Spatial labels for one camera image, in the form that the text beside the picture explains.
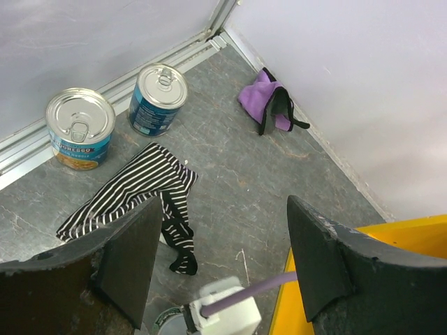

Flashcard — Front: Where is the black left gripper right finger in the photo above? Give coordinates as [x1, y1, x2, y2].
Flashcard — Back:
[287, 195, 446, 334]

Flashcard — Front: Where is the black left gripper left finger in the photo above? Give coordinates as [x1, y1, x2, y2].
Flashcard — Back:
[1, 198, 163, 334]

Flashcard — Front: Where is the yellow cabinet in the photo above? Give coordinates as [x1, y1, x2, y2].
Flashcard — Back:
[267, 214, 447, 335]

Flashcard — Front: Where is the black white striped cloth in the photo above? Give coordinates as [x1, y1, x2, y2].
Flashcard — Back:
[56, 142, 198, 276]

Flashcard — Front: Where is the blue yellow tin can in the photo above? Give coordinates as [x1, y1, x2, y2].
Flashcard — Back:
[45, 87, 116, 171]

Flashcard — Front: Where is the blue tin can upper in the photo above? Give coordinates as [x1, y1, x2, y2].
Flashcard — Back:
[129, 63, 189, 137]

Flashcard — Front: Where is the purple black pouch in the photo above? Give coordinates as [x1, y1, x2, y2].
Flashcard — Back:
[237, 67, 310, 135]

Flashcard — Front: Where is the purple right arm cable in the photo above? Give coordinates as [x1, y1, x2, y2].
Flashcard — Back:
[204, 271, 298, 317]

